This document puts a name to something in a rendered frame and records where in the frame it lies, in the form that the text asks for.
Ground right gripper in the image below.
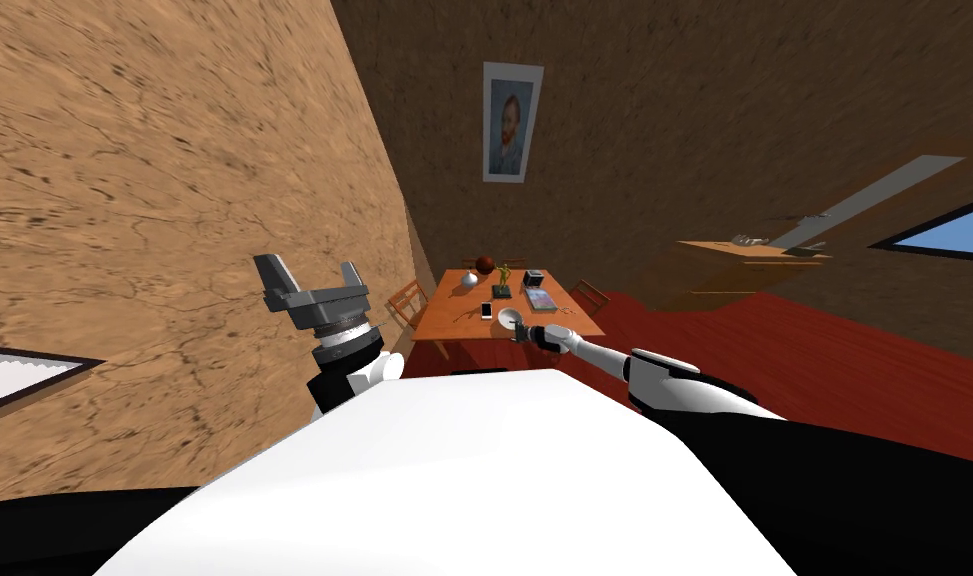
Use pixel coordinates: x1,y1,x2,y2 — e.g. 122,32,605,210
510,321,554,352

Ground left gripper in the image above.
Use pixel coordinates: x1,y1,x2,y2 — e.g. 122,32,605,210
253,253,374,332

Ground wooden dining table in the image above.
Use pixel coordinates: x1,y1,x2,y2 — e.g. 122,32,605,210
411,255,607,343

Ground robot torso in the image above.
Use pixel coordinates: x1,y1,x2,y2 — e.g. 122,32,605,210
92,368,799,576

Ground wooden dresser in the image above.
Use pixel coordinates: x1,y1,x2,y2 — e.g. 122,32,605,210
660,233,833,314

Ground framed portrait picture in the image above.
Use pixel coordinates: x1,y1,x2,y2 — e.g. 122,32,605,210
481,60,546,185

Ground dark framed window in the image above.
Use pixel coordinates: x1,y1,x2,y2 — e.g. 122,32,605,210
867,191,973,266
0,344,108,421

